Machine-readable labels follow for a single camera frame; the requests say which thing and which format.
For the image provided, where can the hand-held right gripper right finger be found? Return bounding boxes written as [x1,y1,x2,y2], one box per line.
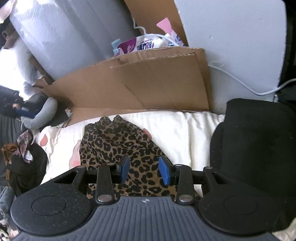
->
[159,155,236,205]

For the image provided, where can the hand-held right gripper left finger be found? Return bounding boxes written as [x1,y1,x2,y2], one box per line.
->
[54,155,130,205]

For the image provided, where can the leopard print garment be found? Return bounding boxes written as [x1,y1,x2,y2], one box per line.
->
[79,115,201,201]

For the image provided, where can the folded black clothes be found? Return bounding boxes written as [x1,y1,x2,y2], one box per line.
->
[210,98,296,232]

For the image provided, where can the cream bear printed blanket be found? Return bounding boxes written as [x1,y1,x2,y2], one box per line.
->
[32,111,296,241]

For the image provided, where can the small black cloth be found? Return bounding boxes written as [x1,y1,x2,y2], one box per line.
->
[50,108,70,127]

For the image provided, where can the flat brown cardboard sheet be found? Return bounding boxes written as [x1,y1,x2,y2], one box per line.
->
[29,47,213,127]

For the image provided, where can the grey neck pillow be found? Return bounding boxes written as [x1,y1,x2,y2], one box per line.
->
[20,93,58,129]

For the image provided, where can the black garment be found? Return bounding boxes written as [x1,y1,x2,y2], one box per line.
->
[7,144,48,197]

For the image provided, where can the floral patterned cloth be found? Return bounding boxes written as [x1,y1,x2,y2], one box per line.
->
[17,129,35,164]

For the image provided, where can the brown garment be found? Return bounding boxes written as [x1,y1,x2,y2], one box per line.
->
[1,143,19,183]

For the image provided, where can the purple and white packet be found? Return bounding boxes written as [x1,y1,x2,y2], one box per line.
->
[117,34,185,55]

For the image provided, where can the grey-blue garment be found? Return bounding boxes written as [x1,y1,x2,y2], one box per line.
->
[0,185,18,223]

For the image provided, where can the light blue detergent bottle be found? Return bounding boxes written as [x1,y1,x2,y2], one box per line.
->
[111,39,123,57]

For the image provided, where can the brown teddy bear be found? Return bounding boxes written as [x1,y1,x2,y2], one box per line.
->
[11,102,35,117]

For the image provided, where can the black and white cloth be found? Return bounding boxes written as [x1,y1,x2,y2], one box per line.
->
[0,220,16,241]

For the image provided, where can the grey upright mattress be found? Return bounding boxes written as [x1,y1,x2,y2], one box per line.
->
[9,0,144,80]

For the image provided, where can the pink plastic bag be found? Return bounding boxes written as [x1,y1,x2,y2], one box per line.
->
[156,17,179,36]

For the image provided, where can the tall brown cardboard panel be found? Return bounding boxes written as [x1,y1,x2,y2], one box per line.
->
[122,0,189,48]

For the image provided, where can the sheer pink curtain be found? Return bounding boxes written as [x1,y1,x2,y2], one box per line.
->
[0,0,19,24]

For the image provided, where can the white cable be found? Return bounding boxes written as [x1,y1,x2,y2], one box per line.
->
[134,25,296,95]

